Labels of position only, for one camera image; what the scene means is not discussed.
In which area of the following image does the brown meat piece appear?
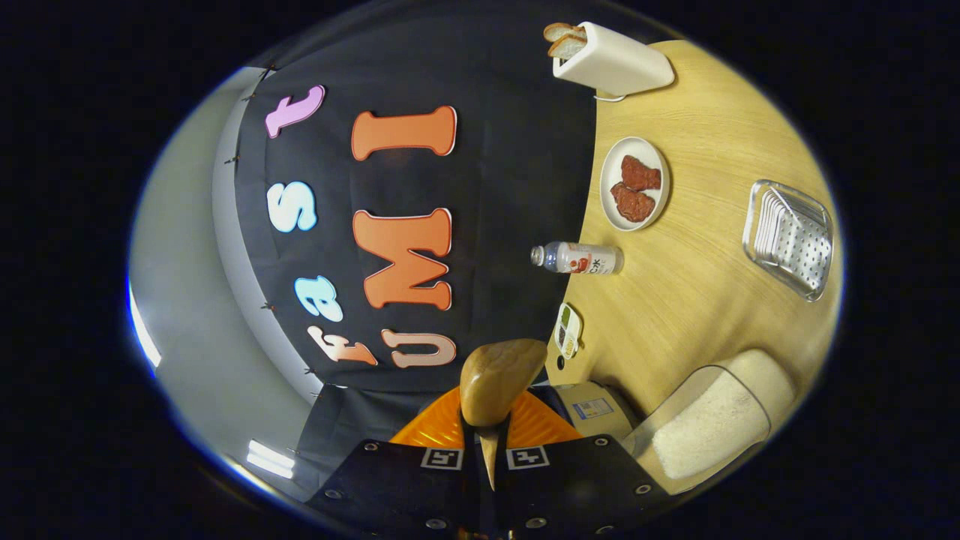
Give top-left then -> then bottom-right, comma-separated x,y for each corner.
619,154 -> 662,191
610,182 -> 656,224

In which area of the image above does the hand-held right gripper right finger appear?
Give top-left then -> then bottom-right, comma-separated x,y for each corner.
491,390 -> 670,540

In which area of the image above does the clear plastic drink bottle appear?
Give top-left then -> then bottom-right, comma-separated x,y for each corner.
530,241 -> 625,275

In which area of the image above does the small white divided dish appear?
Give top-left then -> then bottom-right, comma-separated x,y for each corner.
553,302 -> 584,359

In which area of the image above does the round white plate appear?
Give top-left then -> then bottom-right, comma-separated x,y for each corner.
599,136 -> 671,232

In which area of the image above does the metal chopstick holder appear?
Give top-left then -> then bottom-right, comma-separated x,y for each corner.
742,178 -> 835,302

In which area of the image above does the clear plastic container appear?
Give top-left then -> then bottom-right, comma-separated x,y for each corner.
622,349 -> 797,496

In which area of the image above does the wooden spoon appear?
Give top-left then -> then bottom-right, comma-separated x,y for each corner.
459,337 -> 550,492

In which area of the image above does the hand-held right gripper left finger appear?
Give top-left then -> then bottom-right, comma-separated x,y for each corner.
304,386 -> 485,540

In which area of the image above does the row of black clips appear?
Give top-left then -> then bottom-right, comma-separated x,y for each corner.
225,64 -> 331,398

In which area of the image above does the ceiling light panel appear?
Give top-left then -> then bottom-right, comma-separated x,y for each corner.
246,439 -> 297,481

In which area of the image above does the black backdrop cloth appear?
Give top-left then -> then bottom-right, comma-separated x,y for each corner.
212,7 -> 646,470

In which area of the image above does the white toaster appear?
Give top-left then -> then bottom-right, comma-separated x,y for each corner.
553,21 -> 676,97

